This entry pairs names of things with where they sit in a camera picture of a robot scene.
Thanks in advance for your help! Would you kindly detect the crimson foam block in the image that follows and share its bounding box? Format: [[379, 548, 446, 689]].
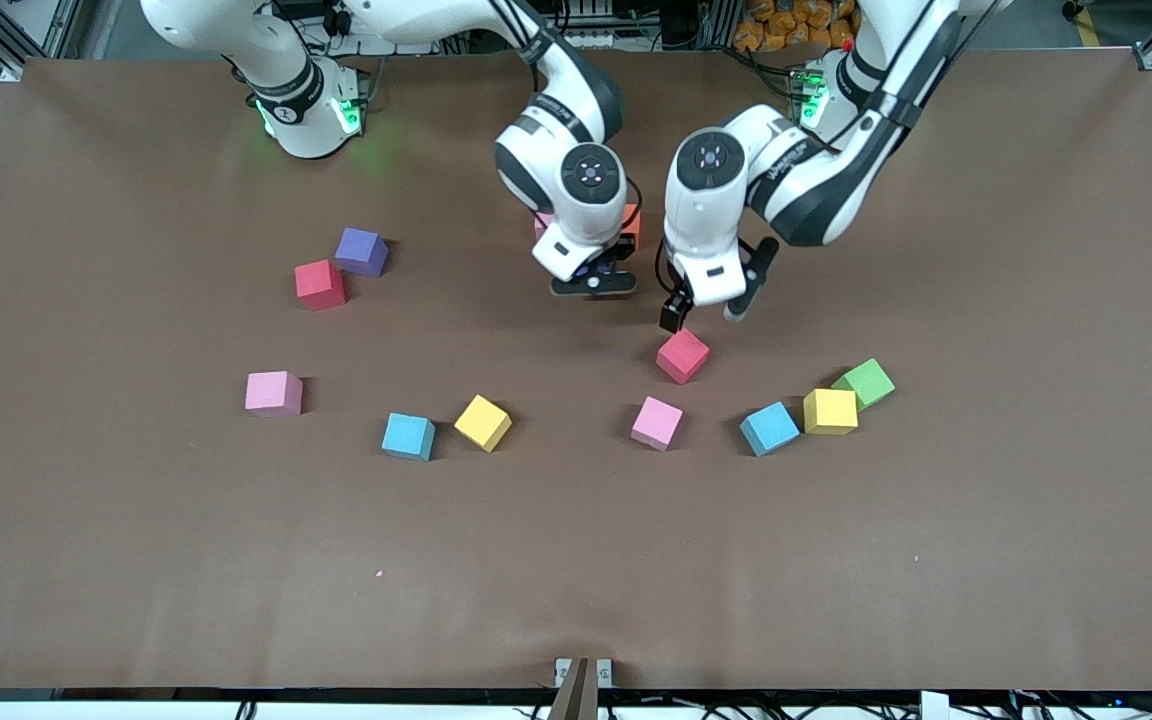
[[656, 328, 712, 385]]

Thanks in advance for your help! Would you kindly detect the yellow foam block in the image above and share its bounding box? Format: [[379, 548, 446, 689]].
[[453, 394, 514, 453], [802, 388, 859, 436]]

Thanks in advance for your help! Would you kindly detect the blue foam block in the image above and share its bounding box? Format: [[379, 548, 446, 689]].
[[739, 401, 801, 457], [381, 412, 437, 462]]

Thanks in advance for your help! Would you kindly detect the green foam block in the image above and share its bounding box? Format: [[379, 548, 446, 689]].
[[830, 358, 896, 411]]

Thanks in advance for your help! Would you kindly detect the grey equipment rack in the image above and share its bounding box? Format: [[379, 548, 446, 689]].
[[558, 0, 642, 51]]

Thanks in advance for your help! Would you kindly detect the light purple foam block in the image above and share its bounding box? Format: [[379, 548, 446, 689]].
[[334, 227, 390, 278]]

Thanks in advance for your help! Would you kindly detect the brown table cover mat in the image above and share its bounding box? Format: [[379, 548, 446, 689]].
[[0, 48, 1152, 693]]

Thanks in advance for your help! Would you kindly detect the pile of orange objects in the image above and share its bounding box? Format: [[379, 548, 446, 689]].
[[736, 0, 852, 53]]

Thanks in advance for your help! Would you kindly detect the red foam block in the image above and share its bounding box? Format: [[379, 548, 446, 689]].
[[295, 259, 347, 311]]

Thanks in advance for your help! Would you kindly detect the white power strip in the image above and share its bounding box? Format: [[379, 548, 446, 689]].
[[324, 5, 407, 46]]

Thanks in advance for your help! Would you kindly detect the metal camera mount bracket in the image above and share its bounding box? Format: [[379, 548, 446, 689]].
[[553, 657, 614, 720]]

